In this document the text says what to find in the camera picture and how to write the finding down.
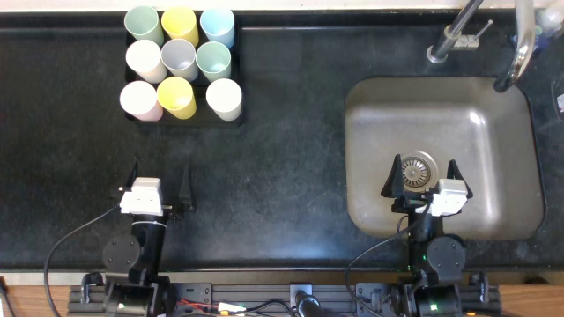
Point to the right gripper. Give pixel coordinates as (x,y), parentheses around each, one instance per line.
(410,204)

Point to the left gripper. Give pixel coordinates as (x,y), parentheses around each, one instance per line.
(174,211)

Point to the pink cup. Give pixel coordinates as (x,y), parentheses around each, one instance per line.
(138,99)

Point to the yellow cup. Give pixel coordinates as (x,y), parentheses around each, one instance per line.
(175,94)
(178,22)

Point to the white cup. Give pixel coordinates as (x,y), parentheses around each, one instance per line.
(224,97)
(143,58)

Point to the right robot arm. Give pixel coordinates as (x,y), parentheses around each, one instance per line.
(445,255)

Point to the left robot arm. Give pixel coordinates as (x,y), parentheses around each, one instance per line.
(145,246)

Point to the steel sink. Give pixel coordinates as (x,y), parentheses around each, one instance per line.
(484,145)

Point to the black tray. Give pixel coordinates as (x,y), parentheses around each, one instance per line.
(200,112)

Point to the grey cup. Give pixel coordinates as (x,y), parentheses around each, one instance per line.
(178,56)

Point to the green cup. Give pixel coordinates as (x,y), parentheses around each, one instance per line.
(142,21)
(213,59)

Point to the steel tap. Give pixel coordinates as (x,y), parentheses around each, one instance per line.
(524,44)

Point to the blue cup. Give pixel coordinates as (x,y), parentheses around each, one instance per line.
(217,24)

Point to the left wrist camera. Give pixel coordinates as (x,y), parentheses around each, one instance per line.
(142,197)

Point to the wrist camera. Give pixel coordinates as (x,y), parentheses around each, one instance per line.
(449,197)
(142,197)

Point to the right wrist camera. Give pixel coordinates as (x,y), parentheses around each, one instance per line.
(449,197)

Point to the mounting rail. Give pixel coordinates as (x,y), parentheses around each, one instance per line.
(264,297)

